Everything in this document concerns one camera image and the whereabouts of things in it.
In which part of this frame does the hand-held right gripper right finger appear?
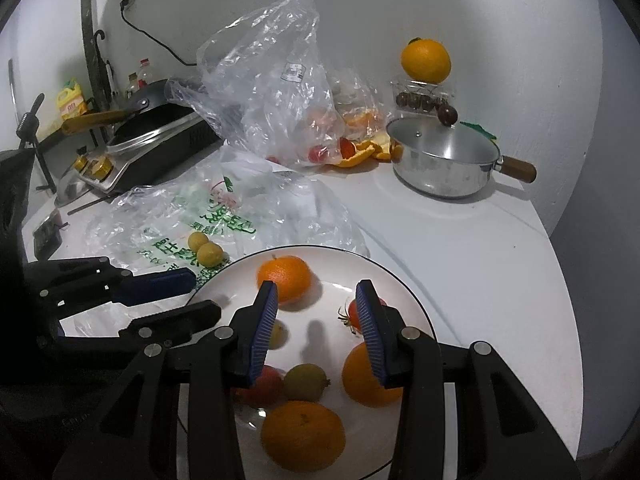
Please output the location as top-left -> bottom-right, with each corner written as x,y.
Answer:
355,279 -> 583,480

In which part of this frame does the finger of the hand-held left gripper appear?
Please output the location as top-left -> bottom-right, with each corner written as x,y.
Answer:
37,299 -> 222,356
22,256 -> 197,318

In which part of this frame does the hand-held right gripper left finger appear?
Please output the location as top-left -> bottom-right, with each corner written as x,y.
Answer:
52,280 -> 279,480

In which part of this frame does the white plate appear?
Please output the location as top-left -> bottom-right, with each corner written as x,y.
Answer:
186,244 -> 437,463

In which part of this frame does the row of dark fruits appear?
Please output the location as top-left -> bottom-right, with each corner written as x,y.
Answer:
395,91 -> 448,111

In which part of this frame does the green printed plastic bag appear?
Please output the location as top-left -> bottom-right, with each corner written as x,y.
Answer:
85,147 -> 371,331

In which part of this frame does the dark chopstick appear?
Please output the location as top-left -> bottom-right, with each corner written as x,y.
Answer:
66,194 -> 114,216

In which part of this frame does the steel induction cooker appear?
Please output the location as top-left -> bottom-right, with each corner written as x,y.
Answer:
72,110 -> 221,196

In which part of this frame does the black flat device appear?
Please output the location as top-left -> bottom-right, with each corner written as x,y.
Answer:
32,210 -> 67,257

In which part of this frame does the black tool stand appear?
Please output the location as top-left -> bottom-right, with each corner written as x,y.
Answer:
16,92 -> 57,194

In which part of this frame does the orange peel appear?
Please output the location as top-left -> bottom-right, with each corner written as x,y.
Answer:
330,132 -> 403,168

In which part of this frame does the yellow oil bottle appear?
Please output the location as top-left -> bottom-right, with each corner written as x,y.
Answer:
56,77 -> 91,121

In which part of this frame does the glass pot lid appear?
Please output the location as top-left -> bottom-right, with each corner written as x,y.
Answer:
386,105 -> 501,167

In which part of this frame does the green paper piece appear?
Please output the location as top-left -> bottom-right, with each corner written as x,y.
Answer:
460,120 -> 499,141

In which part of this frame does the large clear plastic bag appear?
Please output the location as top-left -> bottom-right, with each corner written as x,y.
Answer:
165,0 -> 346,168

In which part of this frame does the small crumpled clear bag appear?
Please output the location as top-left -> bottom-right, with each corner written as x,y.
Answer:
326,67 -> 397,141

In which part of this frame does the clear plastic box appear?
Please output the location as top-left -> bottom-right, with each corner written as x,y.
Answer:
391,76 -> 457,113

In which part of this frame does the grey vertical pipe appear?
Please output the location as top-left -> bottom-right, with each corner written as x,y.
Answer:
81,0 -> 110,108

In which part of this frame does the large orange with leaf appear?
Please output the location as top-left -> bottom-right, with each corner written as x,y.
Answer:
401,37 -> 452,84

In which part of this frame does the black wok with wooden handle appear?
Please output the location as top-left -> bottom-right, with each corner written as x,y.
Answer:
60,79 -> 201,148

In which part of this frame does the steel pot with wooden handle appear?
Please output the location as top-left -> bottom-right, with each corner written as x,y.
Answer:
390,132 -> 538,200

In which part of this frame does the black power cable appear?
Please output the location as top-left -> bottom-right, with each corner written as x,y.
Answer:
120,2 -> 199,67

